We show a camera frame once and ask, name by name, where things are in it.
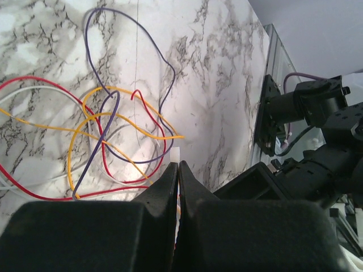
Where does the aluminium front rail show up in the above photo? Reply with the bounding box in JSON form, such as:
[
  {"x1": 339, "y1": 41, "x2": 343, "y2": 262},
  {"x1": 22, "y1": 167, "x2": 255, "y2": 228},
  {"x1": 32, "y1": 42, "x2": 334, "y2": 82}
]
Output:
[{"x1": 252, "y1": 24, "x2": 362, "y2": 258}]

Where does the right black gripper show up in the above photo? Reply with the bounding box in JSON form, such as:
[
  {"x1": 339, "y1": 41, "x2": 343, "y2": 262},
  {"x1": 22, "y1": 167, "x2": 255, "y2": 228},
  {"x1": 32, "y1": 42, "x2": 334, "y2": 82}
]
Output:
[{"x1": 214, "y1": 144, "x2": 362, "y2": 209}]

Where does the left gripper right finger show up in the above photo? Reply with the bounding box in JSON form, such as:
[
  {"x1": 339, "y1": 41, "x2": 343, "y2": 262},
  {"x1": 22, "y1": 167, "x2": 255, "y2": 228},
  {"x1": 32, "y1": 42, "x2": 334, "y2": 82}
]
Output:
[{"x1": 173, "y1": 161, "x2": 349, "y2": 271}]

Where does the yellow loose wire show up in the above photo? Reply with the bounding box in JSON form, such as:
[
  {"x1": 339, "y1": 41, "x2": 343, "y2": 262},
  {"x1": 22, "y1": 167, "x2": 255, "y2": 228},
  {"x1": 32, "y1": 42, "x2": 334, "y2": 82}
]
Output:
[{"x1": 0, "y1": 86, "x2": 185, "y2": 193}]

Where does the white zip tie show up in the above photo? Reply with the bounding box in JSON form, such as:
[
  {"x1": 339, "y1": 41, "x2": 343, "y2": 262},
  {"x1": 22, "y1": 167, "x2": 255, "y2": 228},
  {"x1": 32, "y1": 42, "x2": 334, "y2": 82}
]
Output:
[{"x1": 170, "y1": 147, "x2": 180, "y2": 164}]

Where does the red long wire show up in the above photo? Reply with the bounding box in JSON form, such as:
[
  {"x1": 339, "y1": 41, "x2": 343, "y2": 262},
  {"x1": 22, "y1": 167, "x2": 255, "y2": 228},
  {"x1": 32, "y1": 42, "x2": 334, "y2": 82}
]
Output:
[{"x1": 0, "y1": 76, "x2": 166, "y2": 201}]

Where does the grey loose wire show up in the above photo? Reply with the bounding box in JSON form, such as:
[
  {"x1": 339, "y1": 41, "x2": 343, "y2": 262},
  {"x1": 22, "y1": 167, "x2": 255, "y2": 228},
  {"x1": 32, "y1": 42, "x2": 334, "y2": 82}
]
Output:
[{"x1": 0, "y1": 86, "x2": 165, "y2": 193}]

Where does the purple long wire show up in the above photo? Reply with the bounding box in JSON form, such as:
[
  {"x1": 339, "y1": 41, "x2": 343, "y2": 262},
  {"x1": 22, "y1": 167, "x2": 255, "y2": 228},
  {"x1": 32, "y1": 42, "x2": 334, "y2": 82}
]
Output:
[{"x1": 72, "y1": 7, "x2": 176, "y2": 199}]

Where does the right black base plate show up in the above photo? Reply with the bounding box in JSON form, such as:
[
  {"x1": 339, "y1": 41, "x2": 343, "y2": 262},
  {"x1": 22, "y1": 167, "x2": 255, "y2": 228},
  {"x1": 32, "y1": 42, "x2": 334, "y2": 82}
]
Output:
[{"x1": 254, "y1": 74, "x2": 286, "y2": 157}]

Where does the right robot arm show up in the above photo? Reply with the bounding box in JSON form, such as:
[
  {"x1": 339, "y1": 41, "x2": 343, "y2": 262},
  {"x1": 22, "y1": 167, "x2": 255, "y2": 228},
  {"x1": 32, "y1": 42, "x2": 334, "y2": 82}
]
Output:
[{"x1": 215, "y1": 75, "x2": 362, "y2": 209}]

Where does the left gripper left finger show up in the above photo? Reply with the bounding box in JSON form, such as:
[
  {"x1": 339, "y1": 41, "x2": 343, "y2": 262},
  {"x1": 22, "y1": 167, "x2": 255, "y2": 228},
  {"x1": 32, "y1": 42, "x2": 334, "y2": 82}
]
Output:
[{"x1": 1, "y1": 163, "x2": 178, "y2": 271}]

